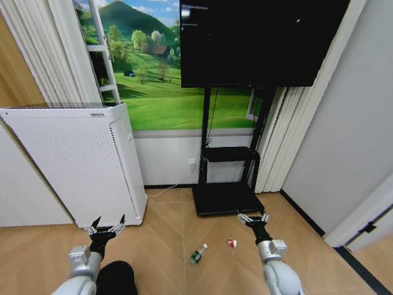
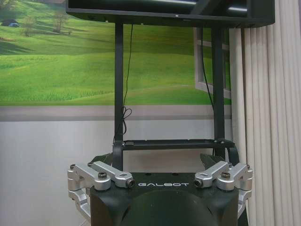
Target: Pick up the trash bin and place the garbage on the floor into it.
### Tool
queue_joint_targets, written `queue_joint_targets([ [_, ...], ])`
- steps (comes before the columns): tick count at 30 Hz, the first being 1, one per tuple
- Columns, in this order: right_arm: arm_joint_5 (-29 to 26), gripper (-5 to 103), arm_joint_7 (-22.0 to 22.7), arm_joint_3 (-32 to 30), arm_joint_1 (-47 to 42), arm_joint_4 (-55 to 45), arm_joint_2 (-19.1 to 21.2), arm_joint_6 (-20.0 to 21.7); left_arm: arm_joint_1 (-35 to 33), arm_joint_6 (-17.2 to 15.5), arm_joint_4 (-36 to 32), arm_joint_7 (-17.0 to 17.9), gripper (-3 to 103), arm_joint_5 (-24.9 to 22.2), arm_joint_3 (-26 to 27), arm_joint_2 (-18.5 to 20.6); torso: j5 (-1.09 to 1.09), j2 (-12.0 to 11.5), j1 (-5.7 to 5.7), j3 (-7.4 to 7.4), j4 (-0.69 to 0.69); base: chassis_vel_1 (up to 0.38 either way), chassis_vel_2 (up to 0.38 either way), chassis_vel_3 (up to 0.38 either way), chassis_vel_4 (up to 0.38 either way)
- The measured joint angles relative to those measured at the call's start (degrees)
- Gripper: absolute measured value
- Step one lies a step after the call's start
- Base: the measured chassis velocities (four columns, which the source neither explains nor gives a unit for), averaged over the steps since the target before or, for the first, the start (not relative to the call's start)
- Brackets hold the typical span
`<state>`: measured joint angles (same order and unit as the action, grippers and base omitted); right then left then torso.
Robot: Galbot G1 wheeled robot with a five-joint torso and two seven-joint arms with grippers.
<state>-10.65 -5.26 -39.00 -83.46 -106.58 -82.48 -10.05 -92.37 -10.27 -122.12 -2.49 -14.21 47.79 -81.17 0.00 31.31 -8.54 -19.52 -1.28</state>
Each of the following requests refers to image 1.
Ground white air purifier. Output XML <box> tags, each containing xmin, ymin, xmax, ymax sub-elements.
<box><xmin>0</xmin><ymin>102</ymin><xmax>149</xmax><ymax>229</ymax></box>

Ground white window frame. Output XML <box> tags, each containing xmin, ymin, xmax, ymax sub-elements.
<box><xmin>87</xmin><ymin>0</ymin><xmax>121</xmax><ymax>104</ymax></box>

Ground black television stand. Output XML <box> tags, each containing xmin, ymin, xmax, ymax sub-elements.
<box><xmin>192</xmin><ymin>87</ymin><xmax>278</xmax><ymax>218</ymax></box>

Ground black television screen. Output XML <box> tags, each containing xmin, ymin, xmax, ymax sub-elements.
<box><xmin>179</xmin><ymin>0</ymin><xmax>351</xmax><ymax>89</ymax></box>

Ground white pleated curtain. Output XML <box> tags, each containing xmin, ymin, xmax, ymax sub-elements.
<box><xmin>0</xmin><ymin>0</ymin><xmax>103</xmax><ymax>109</ymax></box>
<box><xmin>254</xmin><ymin>86</ymin><xmax>317</xmax><ymax>195</ymax></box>

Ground green landscape wall poster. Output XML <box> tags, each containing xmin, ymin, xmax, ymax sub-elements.
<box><xmin>74</xmin><ymin>0</ymin><xmax>265</xmax><ymax>131</ymax></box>

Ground clear plastic bottle green label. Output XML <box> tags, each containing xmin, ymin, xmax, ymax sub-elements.
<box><xmin>190</xmin><ymin>243</ymin><xmax>209</xmax><ymax>266</ymax></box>

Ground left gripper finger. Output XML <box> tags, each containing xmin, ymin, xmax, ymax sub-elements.
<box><xmin>110</xmin><ymin>213</ymin><xmax>127</xmax><ymax>235</ymax></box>
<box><xmin>87</xmin><ymin>216</ymin><xmax>103</xmax><ymax>236</ymax></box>

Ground white power cable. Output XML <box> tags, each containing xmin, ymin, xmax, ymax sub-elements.
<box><xmin>146</xmin><ymin>167</ymin><xmax>195</xmax><ymax>198</ymax></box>

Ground black television cable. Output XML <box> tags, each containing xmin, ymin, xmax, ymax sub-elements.
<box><xmin>205</xmin><ymin>87</ymin><xmax>219</xmax><ymax>148</ymax></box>

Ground white door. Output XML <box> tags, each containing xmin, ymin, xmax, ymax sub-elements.
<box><xmin>324</xmin><ymin>171</ymin><xmax>393</xmax><ymax>253</ymax></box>

